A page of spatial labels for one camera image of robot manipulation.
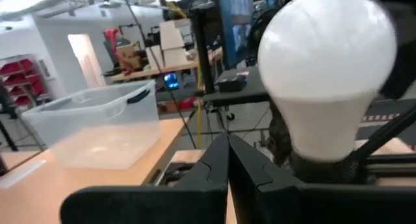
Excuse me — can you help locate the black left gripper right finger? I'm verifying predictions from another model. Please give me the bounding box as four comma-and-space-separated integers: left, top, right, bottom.
229, 134, 416, 224

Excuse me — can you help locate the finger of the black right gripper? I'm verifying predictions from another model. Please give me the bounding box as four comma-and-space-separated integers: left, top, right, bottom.
246, 5, 277, 68
378, 0, 416, 100

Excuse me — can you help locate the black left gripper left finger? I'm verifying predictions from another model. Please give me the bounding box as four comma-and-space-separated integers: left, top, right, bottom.
59, 132, 231, 224

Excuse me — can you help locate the white lightbulb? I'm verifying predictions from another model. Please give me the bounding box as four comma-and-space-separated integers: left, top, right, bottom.
257, 0, 398, 162

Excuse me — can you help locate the blue display panel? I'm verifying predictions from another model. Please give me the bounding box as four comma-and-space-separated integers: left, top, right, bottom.
216, 0, 256, 69

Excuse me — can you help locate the black box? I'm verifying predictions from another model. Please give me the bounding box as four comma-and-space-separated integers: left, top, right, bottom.
214, 75, 248, 93

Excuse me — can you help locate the black equipment cart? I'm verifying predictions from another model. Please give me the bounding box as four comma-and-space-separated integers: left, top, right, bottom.
201, 66, 270, 121

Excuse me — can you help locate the cardboard box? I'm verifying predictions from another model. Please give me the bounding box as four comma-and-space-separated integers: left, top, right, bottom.
158, 19, 193, 68

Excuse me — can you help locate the small lit screen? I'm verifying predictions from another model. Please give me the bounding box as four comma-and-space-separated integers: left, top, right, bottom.
163, 72, 180, 91

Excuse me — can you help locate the clear plastic storage bin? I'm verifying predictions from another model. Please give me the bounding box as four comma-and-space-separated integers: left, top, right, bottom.
21, 79, 162, 170

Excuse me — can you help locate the black tripod pole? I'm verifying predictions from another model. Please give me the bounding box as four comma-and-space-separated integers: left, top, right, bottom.
120, 0, 198, 150

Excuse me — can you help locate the wooden workbench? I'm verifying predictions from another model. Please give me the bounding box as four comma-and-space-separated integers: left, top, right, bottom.
110, 47, 225, 84

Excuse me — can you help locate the tan wooden desk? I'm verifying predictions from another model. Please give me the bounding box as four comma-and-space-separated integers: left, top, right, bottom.
0, 118, 186, 224

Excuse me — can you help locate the wire shelf with red bins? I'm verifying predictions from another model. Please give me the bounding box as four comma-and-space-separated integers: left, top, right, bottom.
0, 54, 46, 108

